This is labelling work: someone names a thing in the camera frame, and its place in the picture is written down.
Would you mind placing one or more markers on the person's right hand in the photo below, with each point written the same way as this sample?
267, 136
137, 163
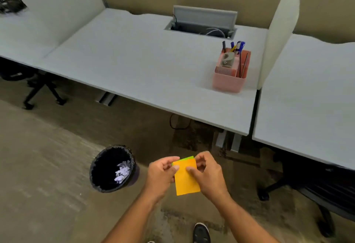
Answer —
211, 179

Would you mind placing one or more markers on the black trash bin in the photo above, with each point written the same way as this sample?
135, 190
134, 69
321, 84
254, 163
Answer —
112, 169

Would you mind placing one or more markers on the green sticky note sheet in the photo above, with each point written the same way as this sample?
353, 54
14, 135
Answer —
188, 157

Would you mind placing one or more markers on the white desk divider panel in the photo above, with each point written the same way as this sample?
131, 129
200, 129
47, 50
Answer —
62, 9
278, 29

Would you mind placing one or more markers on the person's black shoe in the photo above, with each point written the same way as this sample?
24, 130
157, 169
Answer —
201, 233

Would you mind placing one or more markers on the person's right forearm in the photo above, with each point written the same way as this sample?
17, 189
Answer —
242, 220

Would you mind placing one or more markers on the orange sticky note pad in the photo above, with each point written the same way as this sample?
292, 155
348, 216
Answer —
186, 180

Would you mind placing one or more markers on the person's left hand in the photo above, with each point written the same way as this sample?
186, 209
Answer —
158, 177

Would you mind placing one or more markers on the pink desk organizer basket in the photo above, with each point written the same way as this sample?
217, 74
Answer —
230, 77

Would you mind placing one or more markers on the black office chair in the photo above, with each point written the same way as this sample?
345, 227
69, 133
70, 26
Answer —
33, 83
313, 187

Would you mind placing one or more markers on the person's right thumb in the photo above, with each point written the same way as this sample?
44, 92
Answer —
194, 172

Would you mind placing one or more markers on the crumpled white paper scraps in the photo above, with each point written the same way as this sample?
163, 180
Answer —
122, 171

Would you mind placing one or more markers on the grey desk leg foot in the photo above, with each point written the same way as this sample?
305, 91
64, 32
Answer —
106, 98
228, 140

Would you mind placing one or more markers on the grey tape dispenser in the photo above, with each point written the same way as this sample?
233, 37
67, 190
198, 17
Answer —
228, 60

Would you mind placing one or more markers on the black marker pen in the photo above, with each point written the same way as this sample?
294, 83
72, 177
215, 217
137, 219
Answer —
223, 46

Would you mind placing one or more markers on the yellow pencil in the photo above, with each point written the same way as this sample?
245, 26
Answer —
233, 48

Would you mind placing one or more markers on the person's left forearm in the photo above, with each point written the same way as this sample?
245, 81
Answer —
130, 220

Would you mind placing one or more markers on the thin dark pencil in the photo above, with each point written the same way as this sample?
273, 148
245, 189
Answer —
244, 65

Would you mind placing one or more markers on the person's left thumb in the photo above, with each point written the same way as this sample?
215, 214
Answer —
169, 160

